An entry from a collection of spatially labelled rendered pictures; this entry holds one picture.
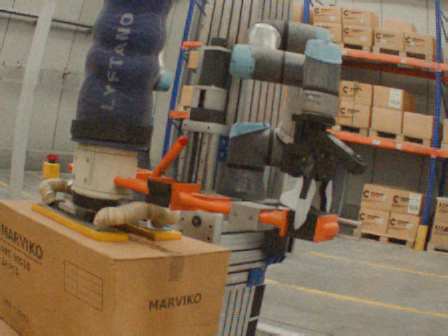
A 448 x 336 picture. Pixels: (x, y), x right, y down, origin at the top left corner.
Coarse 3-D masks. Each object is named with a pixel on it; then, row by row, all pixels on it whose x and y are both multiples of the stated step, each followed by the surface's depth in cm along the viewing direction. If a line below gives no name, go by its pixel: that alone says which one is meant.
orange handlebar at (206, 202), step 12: (120, 180) 134; (132, 180) 132; (144, 192) 129; (180, 192) 123; (192, 204) 120; (204, 204) 118; (216, 204) 116; (228, 204) 115; (264, 216) 109; (276, 216) 108; (324, 228) 101; (336, 228) 102
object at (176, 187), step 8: (152, 184) 125; (160, 184) 123; (168, 184) 122; (176, 184) 122; (184, 184) 124; (192, 184) 126; (152, 192) 126; (160, 192) 124; (168, 192) 122; (176, 192) 122; (184, 192) 124; (192, 192) 126; (152, 200) 124; (160, 200) 123; (168, 200) 122; (176, 200) 123; (176, 208) 123; (184, 208) 125
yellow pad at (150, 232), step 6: (126, 228) 143; (132, 228) 142; (138, 228) 141; (144, 228) 141; (150, 228) 140; (156, 228) 141; (162, 228) 143; (168, 228) 144; (138, 234) 140; (144, 234) 139; (150, 234) 138; (156, 234) 137; (162, 234) 139; (168, 234) 140; (174, 234) 142; (180, 234) 144; (156, 240) 137
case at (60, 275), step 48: (0, 240) 143; (48, 240) 125; (96, 240) 122; (144, 240) 135; (192, 240) 146; (0, 288) 144; (48, 288) 126; (96, 288) 114; (144, 288) 117; (192, 288) 131
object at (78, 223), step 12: (36, 204) 142; (48, 216) 136; (60, 216) 133; (72, 216) 134; (84, 216) 138; (72, 228) 128; (84, 228) 125; (96, 228) 125; (108, 240) 124; (120, 240) 127
